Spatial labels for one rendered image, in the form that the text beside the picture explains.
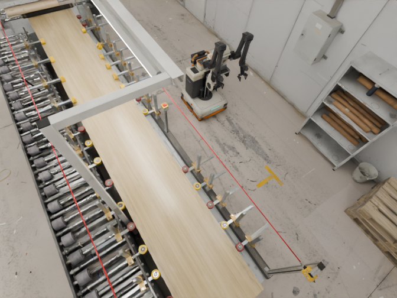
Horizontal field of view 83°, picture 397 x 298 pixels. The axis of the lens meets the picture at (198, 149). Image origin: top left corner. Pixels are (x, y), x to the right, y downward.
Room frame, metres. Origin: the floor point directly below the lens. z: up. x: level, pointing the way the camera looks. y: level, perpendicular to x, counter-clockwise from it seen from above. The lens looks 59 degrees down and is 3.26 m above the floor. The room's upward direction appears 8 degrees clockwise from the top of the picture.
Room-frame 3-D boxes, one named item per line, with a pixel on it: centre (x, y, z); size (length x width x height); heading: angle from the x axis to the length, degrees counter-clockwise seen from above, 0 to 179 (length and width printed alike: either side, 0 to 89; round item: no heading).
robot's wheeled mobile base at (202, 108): (2.94, 0.02, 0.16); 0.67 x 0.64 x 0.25; 40
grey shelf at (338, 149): (2.39, -2.17, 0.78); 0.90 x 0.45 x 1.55; 41
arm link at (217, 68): (2.45, -0.11, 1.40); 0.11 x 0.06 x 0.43; 130
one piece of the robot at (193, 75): (3.01, 0.08, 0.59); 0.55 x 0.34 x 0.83; 130
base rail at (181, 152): (2.10, 0.76, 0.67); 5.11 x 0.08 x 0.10; 41
